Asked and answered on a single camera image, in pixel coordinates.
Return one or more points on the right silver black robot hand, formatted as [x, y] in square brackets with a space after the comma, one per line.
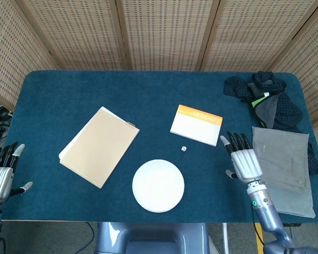
[245, 164]

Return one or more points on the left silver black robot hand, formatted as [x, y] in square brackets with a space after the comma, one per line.
[0, 180]

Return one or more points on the small white die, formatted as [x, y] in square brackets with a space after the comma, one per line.
[184, 149]

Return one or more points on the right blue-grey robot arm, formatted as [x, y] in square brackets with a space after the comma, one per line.
[267, 211]

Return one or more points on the light grey folded cloth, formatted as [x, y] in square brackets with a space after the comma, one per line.
[283, 164]

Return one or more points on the grey cloth with green edge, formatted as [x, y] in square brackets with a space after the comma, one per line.
[267, 111]

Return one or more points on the white orange Lexicon book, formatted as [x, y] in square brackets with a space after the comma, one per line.
[196, 129]

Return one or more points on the dark dotted cloth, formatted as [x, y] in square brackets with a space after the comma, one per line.
[287, 113]

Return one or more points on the white table leg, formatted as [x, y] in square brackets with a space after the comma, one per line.
[225, 238]

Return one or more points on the white round plate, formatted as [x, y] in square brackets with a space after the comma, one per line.
[158, 185]

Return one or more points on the tan spiral notebook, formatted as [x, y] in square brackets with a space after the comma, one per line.
[98, 148]

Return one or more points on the dark blue table cover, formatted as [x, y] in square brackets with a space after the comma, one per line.
[153, 92]

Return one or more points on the blue-grey robot torso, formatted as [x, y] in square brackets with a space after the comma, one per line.
[151, 238]

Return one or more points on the woven wooden folding screen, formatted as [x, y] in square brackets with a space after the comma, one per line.
[164, 31]

